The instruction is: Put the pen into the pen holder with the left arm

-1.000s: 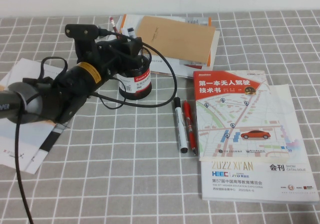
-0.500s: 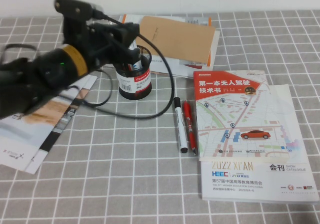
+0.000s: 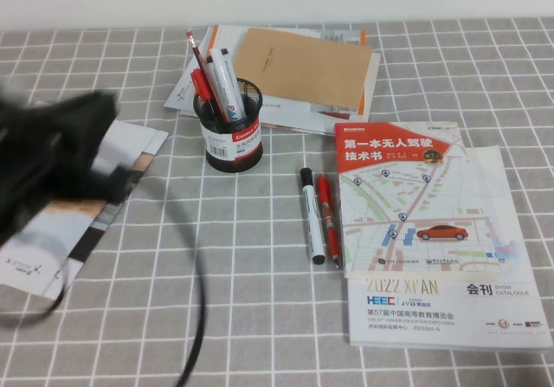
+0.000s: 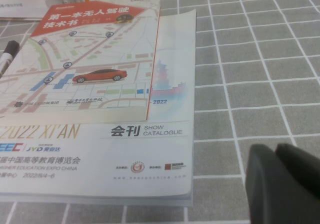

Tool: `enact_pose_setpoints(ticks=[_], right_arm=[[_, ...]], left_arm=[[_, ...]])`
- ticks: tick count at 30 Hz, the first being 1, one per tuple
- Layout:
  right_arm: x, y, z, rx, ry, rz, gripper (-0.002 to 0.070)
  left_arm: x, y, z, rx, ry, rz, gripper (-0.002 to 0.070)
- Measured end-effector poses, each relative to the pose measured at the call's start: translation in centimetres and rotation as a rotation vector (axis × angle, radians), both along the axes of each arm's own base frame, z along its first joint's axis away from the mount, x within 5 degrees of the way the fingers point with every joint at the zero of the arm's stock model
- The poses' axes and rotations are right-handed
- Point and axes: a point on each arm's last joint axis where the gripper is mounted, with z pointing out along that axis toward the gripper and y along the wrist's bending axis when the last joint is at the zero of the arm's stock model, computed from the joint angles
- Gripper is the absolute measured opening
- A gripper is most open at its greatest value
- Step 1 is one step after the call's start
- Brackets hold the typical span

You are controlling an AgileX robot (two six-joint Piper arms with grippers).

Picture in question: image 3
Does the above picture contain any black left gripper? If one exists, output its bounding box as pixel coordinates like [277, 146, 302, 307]
[25, 91, 140, 216]

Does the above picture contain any white paint marker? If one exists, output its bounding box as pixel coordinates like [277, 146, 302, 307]
[209, 48, 248, 123]

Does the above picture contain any red pen with black tip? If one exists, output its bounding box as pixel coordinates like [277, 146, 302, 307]
[190, 68, 221, 116]

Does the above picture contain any black mesh pen holder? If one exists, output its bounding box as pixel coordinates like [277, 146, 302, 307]
[192, 78, 264, 173]

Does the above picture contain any red pen with white print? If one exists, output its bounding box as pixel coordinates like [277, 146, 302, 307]
[317, 173, 341, 270]

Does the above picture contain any white brochure with dark pictures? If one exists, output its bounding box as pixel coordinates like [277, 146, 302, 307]
[42, 127, 170, 302]

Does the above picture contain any white brochure with sand picture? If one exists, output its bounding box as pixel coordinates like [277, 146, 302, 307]
[0, 118, 158, 297]

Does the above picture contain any red striped pencil with eraser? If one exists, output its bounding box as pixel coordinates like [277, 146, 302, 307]
[185, 30, 230, 123]

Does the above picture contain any brown kraft notebook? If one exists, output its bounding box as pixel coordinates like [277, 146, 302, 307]
[236, 28, 374, 114]

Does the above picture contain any red and white map book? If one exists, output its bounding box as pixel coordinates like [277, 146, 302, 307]
[333, 121, 506, 281]

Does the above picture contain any white show catalogue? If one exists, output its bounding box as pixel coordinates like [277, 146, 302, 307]
[345, 145, 554, 354]

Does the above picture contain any black cable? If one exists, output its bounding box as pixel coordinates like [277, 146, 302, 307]
[171, 177, 209, 387]
[0, 265, 71, 328]

